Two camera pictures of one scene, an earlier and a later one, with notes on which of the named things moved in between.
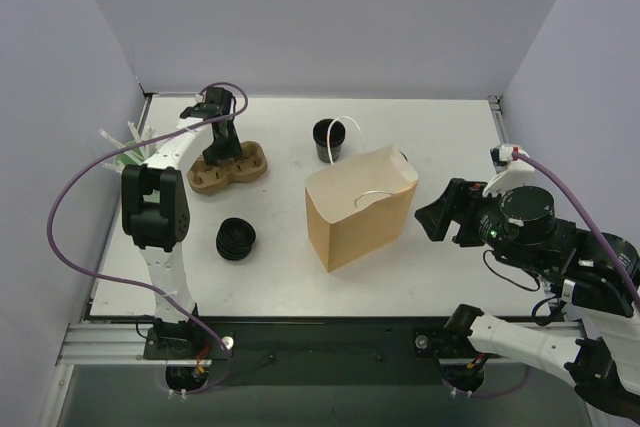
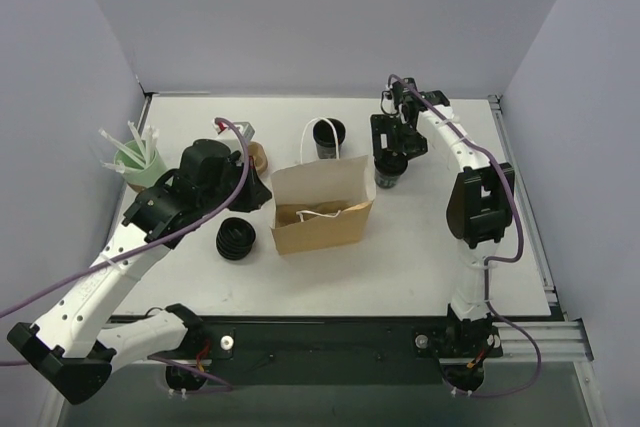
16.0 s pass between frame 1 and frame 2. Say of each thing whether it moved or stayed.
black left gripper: moved
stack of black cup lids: stayed
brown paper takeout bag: moved
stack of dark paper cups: stayed
